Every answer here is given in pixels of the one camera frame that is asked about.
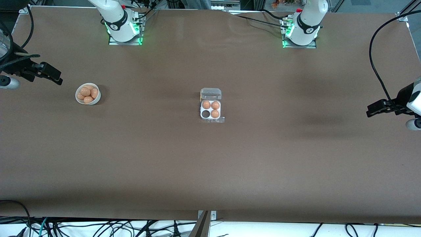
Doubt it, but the clear plastic egg box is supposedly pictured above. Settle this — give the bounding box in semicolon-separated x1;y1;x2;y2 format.
200;88;222;120

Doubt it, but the white round bowl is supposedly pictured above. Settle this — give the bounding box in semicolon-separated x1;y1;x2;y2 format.
75;83;101;105

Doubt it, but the blue grey fabric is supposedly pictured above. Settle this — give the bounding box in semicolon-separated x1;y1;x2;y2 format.
180;0;211;10

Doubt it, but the white power strip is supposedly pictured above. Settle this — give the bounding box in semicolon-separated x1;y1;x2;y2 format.
210;0;240;10

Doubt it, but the grey metal pole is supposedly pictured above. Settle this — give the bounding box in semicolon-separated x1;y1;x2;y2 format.
189;211;211;237

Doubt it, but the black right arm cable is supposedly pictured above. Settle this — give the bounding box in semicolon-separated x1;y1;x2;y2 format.
0;5;41;71

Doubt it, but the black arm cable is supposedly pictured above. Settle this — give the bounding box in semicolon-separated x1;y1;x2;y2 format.
369;8;421;102
0;5;41;71

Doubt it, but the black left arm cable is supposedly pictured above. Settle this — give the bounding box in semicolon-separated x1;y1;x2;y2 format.
369;8;421;102

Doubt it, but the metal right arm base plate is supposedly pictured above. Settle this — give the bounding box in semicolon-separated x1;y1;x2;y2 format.
109;15;144;45

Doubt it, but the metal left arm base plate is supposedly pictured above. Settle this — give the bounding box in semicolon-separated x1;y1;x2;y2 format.
282;18;318;49

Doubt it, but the black looped floor cable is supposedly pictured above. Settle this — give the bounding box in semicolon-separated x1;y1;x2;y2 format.
0;200;32;237

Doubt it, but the short black table cable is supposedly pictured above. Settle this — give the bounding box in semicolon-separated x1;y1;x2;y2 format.
261;9;285;20

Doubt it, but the teal floor cable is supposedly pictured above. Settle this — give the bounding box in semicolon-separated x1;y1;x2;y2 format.
39;217;50;237

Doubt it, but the long black table cable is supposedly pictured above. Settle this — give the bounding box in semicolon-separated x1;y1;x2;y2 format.
230;13;287;29

